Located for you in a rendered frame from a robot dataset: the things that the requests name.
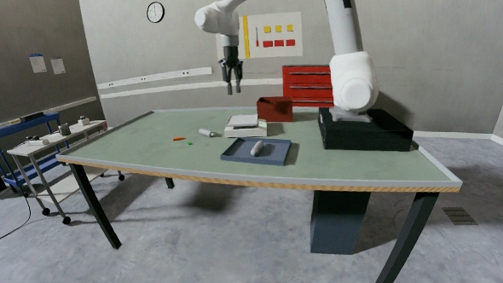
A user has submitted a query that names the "grey gas cylinder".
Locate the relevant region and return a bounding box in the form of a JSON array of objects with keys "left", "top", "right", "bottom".
[{"left": 251, "top": 141, "right": 263, "bottom": 156}]

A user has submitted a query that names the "red open box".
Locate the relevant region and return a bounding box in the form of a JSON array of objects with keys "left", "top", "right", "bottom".
[{"left": 257, "top": 96, "right": 292, "bottom": 123}]

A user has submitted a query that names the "white gas cylinder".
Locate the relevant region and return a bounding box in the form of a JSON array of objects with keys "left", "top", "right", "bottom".
[{"left": 199, "top": 129, "right": 215, "bottom": 136}]

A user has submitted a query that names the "white digital scale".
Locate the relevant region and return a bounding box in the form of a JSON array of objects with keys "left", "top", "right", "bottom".
[{"left": 224, "top": 114, "right": 267, "bottom": 138}]

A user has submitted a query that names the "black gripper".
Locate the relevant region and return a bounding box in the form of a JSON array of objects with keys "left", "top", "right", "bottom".
[{"left": 220, "top": 47, "right": 242, "bottom": 95}]

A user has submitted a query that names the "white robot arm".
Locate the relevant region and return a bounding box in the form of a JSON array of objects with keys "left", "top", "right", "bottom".
[{"left": 194, "top": 0, "right": 379, "bottom": 122}]

